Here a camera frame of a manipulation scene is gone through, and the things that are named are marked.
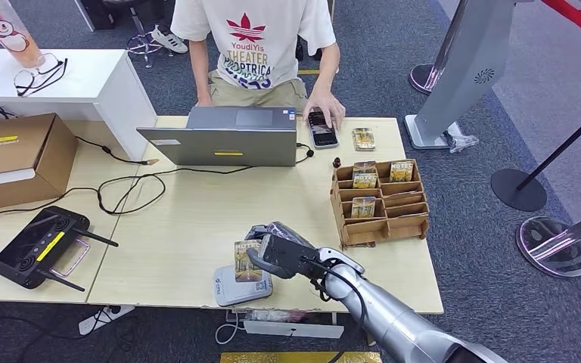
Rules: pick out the person's left hand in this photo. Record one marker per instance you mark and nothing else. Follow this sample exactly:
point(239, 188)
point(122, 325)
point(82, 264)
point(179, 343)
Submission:
point(328, 102)

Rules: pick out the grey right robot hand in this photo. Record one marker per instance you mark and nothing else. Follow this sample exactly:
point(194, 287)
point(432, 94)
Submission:
point(278, 228)

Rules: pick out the person's right hand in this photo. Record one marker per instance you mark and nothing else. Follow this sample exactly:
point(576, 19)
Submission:
point(204, 101)

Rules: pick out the wooden card organiser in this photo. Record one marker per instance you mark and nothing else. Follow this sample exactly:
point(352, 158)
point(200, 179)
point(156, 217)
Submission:
point(406, 220)

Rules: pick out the person's right forearm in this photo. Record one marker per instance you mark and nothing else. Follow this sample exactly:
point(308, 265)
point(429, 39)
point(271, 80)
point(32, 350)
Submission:
point(200, 72)

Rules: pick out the person's left forearm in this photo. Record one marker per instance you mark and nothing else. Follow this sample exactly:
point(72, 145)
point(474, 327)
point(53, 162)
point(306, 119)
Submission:
point(326, 70)

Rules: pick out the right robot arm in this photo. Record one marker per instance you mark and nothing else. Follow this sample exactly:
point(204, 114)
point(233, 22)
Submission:
point(396, 320)

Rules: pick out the person's foot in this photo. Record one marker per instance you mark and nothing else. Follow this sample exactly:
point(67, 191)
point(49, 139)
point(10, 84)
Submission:
point(170, 41)

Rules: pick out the person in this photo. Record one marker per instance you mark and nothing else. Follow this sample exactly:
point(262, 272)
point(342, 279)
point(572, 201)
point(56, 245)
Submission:
point(255, 45)

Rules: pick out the black smartphone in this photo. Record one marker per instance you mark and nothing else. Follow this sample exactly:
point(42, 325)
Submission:
point(323, 135)

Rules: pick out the yellow floor tape square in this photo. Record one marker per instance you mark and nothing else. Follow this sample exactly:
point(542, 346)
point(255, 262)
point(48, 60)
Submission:
point(309, 72)

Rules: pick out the grey laptop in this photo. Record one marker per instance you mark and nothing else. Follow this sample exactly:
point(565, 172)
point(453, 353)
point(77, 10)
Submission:
point(220, 145)

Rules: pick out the stack of hotel cards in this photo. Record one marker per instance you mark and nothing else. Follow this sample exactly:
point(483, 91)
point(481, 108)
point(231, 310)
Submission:
point(363, 139)

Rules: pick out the small black knob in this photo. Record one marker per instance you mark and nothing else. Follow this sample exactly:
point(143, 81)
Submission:
point(337, 162)

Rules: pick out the chrome stool base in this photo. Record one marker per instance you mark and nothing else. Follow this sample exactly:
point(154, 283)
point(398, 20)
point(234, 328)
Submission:
point(142, 48)

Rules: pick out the pink wrapped package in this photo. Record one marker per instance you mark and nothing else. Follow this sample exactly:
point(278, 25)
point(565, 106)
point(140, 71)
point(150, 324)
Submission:
point(275, 315)

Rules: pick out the chrome stanchion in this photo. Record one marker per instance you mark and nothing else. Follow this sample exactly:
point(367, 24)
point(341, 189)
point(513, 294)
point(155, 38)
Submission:
point(421, 77)
point(553, 250)

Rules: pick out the long white power strip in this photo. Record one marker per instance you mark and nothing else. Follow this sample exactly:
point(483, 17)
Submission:
point(290, 329)

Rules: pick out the white cabinet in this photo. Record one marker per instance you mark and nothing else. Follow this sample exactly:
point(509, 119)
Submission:
point(95, 75)

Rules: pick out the shiny yellow floor tape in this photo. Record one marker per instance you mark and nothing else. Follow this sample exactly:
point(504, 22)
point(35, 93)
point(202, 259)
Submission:
point(295, 358)

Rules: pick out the clear plastic wrap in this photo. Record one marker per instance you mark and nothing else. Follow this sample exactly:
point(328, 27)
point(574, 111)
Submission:
point(461, 143)

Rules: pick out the silver kiosk stand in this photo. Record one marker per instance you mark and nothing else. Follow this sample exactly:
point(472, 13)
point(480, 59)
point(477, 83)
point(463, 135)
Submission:
point(471, 60)

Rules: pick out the black-framed glasses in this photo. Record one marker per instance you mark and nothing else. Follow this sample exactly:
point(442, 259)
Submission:
point(30, 80)

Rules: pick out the brown cardboard box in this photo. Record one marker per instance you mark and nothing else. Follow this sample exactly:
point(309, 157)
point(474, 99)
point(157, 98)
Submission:
point(10, 145)

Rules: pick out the pink snowman drink cup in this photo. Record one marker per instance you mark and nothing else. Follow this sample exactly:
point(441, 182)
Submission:
point(10, 35)

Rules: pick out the clear purple-edged sleeve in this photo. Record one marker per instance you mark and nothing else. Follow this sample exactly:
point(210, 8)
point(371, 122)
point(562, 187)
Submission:
point(72, 260)

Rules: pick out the black stanchion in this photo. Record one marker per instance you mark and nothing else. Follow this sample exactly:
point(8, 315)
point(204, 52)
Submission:
point(518, 190)

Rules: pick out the black controller with antennas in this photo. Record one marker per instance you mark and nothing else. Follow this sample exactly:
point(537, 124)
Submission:
point(30, 250)

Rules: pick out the red barrier belt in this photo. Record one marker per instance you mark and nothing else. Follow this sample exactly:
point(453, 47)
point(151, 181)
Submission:
point(576, 19)

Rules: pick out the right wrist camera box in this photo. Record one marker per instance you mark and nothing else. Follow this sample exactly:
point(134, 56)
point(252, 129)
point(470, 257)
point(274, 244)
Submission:
point(285, 255)

